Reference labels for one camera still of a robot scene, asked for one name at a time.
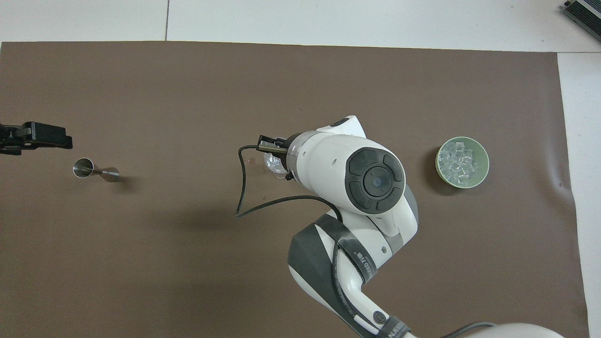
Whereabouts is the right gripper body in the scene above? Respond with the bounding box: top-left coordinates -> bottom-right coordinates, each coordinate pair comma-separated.
275,135 -> 294,182

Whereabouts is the pile of clear ice cubes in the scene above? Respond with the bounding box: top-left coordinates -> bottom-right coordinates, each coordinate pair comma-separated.
440,141 -> 484,184

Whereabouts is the clear drinking glass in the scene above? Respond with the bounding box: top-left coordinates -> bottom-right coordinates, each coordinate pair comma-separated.
263,152 -> 288,180

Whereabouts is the steel double jigger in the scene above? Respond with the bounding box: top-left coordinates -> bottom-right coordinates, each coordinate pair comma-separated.
72,158 -> 120,183

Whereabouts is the green bowl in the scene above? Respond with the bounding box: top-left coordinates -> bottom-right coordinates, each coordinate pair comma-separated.
435,136 -> 490,190

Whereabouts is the black stand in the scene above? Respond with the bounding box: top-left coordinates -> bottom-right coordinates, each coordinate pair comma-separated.
563,0 -> 601,30

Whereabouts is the black cable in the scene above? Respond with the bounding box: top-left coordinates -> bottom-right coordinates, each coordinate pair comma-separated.
235,135 -> 344,222

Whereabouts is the grey cable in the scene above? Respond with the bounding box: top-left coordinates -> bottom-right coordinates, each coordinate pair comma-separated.
441,322 -> 497,338

